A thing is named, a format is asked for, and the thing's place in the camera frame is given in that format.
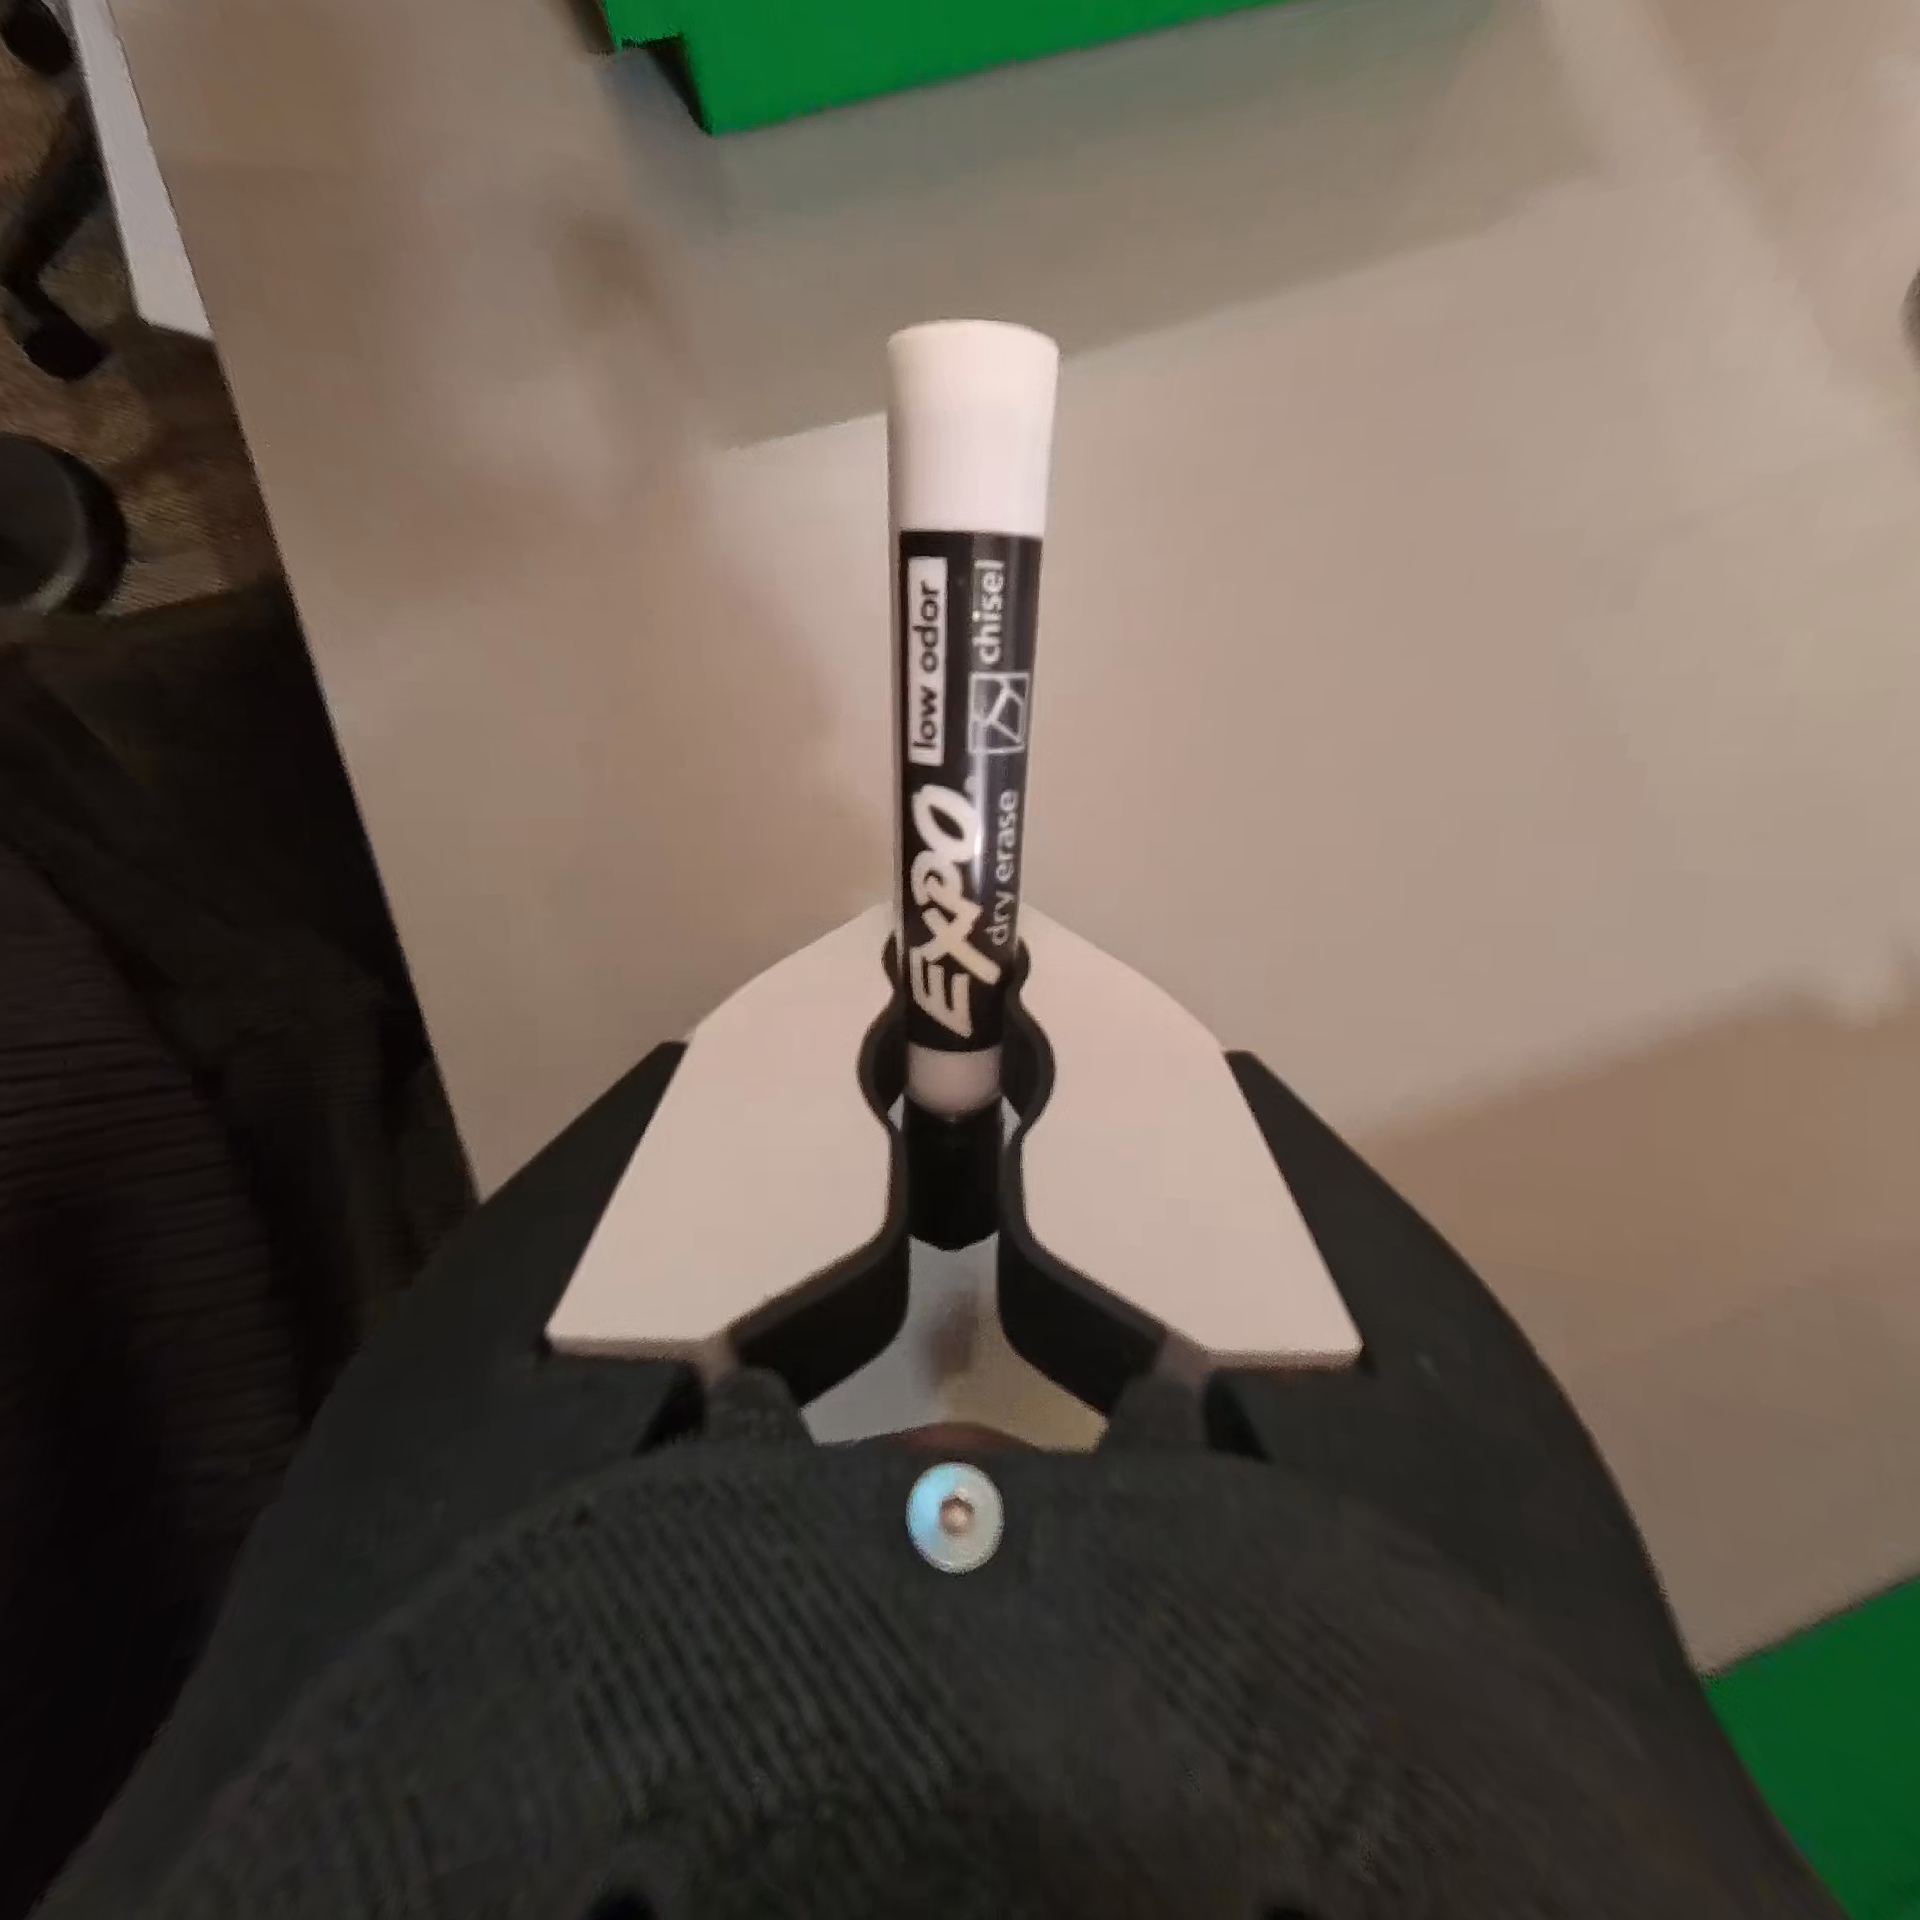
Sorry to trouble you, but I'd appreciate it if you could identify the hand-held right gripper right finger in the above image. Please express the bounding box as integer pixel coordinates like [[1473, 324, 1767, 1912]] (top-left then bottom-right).
[[997, 936, 1368, 1403]]

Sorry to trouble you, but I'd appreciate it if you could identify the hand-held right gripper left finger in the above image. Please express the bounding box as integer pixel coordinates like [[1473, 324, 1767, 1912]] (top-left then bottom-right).
[[546, 918, 916, 1367]]

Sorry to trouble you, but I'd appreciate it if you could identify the grey desk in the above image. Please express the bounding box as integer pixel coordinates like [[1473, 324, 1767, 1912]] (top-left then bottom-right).
[[66, 0, 1920, 1683]]

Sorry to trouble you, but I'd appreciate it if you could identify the black dry erase marker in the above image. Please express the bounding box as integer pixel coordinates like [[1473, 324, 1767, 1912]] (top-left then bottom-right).
[[885, 323, 1066, 1247]]

